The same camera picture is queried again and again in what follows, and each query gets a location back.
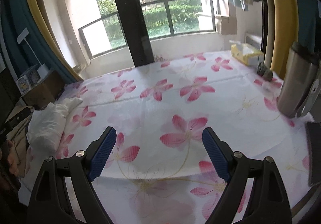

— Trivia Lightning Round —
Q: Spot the white large garment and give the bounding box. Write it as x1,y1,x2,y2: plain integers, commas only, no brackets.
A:
27,97,83,155

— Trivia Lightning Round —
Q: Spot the left hand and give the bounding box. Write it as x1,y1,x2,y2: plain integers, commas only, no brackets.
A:
1,140,19,177

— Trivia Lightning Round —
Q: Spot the white blue carton box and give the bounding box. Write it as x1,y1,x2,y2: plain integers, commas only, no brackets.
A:
16,65,40,94

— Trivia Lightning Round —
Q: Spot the brown wooden nightstand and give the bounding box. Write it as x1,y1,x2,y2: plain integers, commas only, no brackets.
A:
22,71,65,110

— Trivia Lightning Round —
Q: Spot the white desk lamp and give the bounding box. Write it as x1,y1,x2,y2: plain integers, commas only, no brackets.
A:
16,27,49,80

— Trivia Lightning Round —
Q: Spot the teal and yellow curtain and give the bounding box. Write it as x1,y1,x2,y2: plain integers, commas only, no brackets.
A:
1,0,81,84

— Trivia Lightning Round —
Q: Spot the metal basin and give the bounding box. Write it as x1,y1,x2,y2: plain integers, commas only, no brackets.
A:
72,63,87,74

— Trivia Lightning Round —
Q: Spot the floral pink bed sheet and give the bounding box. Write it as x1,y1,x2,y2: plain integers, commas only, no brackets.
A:
18,50,316,224

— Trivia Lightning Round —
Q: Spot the small dark plush object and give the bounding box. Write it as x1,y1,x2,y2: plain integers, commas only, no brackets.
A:
256,62,273,82

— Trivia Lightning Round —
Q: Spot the stainless steel thermos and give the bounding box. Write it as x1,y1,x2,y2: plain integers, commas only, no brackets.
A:
277,42,320,119

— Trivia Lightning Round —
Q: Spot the yellow tissue pack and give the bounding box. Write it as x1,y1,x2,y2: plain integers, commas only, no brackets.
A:
231,43,264,67

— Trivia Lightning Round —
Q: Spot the white appliance on balcony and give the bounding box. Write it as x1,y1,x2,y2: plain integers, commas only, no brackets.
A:
244,33,262,50

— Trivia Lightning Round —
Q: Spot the cardboard box on balcony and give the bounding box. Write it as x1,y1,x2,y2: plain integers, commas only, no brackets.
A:
215,16,237,35

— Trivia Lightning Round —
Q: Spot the right yellow curtain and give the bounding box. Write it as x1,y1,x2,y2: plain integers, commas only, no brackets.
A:
262,0,299,79

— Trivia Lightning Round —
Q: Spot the black balcony railing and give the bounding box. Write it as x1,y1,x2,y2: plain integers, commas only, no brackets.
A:
78,0,224,60

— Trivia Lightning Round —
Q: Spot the dark window frame pillar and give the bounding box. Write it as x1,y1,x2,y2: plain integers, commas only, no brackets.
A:
115,0,154,67

